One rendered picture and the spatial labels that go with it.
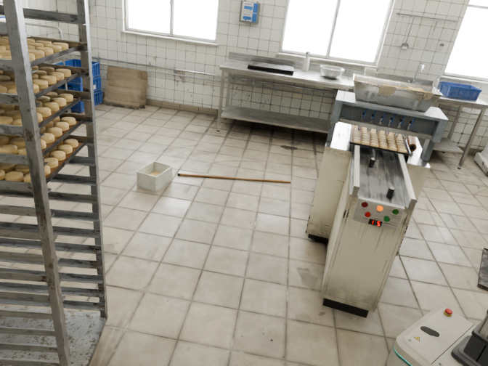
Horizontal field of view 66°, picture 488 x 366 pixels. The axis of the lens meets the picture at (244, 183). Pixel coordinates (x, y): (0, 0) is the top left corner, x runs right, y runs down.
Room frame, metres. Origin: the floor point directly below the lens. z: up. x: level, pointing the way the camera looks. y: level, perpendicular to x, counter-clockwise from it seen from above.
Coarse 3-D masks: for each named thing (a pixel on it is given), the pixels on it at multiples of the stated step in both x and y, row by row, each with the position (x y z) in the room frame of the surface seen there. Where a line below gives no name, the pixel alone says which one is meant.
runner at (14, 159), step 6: (0, 156) 0.96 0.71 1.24; (6, 156) 0.96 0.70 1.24; (12, 156) 0.96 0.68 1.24; (18, 156) 0.96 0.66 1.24; (24, 156) 0.97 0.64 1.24; (0, 162) 0.96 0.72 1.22; (6, 162) 0.96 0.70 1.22; (12, 162) 0.96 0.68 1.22; (18, 162) 0.96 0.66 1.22; (24, 162) 0.97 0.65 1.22; (48, 162) 1.00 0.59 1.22
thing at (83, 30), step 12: (84, 0) 1.39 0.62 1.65; (84, 12) 1.39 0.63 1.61; (84, 36) 1.39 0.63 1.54; (84, 60) 1.39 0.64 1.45; (84, 84) 1.39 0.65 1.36; (84, 108) 1.39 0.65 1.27; (96, 144) 1.41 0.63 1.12; (96, 156) 1.40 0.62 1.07; (96, 168) 1.39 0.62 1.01; (96, 192) 1.39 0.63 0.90; (96, 204) 1.39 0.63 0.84; (96, 228) 1.39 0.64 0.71; (96, 240) 1.39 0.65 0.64
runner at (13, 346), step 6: (0, 342) 0.98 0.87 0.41; (0, 348) 0.95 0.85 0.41; (6, 348) 0.95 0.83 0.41; (12, 348) 0.95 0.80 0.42; (18, 348) 0.95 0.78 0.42; (24, 348) 0.96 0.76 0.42; (30, 348) 0.96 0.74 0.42; (36, 348) 0.96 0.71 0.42; (42, 348) 0.96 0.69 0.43; (48, 348) 0.96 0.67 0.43; (54, 348) 0.97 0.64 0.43
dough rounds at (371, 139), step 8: (352, 128) 2.87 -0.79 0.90; (352, 136) 2.66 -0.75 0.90; (360, 136) 2.69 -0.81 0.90; (368, 136) 2.66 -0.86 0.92; (376, 136) 2.69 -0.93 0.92; (384, 136) 2.70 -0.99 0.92; (392, 136) 2.73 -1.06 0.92; (400, 136) 2.76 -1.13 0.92; (368, 144) 2.48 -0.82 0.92; (376, 144) 2.49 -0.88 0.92; (384, 144) 2.51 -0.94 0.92; (392, 144) 2.53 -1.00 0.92; (400, 144) 2.56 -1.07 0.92
